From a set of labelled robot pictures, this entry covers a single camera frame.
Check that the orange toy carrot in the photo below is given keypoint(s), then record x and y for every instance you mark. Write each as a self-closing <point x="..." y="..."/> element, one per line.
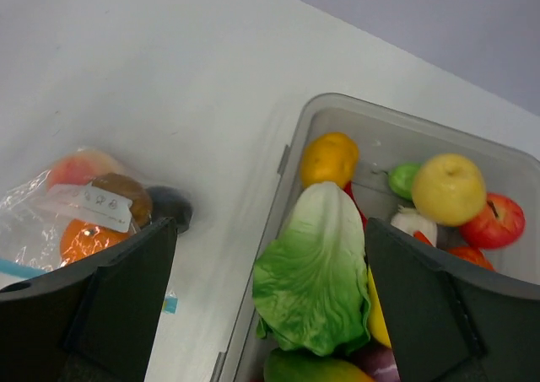
<point x="467" y="253"/>

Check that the green white toy cabbage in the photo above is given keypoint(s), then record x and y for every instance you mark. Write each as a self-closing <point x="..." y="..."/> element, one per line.
<point x="309" y="285"/>

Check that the dark purple toy plum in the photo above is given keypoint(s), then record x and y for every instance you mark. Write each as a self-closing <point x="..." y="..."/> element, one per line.
<point x="168" y="202"/>

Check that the small yellow toy fruit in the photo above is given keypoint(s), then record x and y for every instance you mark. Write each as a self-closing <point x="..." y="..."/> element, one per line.
<point x="331" y="157"/>

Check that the brown toy kiwi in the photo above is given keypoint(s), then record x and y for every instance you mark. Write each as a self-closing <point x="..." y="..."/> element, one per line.
<point x="126" y="186"/>

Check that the orange toy tangerine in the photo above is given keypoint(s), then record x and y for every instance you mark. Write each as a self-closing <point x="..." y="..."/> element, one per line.
<point x="81" y="239"/>

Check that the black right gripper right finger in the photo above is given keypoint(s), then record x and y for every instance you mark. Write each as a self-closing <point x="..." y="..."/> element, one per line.
<point x="448" y="319"/>

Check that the pale yellow toy apple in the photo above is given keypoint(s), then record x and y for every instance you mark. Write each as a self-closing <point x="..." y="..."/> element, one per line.
<point x="449" y="189"/>

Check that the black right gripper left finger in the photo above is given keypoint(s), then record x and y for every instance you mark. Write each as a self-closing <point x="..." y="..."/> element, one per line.
<point x="93" y="320"/>

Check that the small green toy pepper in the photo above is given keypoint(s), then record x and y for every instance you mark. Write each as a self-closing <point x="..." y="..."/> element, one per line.
<point x="400" y="178"/>

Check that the orange pink toy peach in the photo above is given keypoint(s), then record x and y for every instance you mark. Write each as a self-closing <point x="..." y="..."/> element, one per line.
<point x="81" y="167"/>

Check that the clear plastic food bin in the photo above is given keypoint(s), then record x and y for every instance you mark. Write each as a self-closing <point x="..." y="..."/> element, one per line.
<point x="385" y="138"/>

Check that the red toy strawberry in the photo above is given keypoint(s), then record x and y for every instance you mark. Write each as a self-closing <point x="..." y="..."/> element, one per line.
<point x="501" y="223"/>

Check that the green orange toy mango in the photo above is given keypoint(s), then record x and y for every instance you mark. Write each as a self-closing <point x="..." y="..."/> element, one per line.
<point x="283" y="366"/>

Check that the yellow toy pear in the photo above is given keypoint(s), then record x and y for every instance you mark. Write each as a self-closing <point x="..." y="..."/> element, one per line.
<point x="376" y="323"/>

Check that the red toy chili pepper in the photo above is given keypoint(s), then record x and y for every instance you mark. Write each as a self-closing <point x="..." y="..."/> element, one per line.
<point x="349" y="191"/>

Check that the clear zip top bag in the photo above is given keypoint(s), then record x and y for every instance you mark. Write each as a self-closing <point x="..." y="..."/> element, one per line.
<point x="33" y="220"/>

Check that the dark purple toy eggplant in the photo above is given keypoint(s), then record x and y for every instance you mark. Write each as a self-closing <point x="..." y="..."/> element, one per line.
<point x="378" y="362"/>

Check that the pale purple toy garlic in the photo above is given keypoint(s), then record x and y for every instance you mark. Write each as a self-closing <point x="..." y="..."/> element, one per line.
<point x="410" y="221"/>

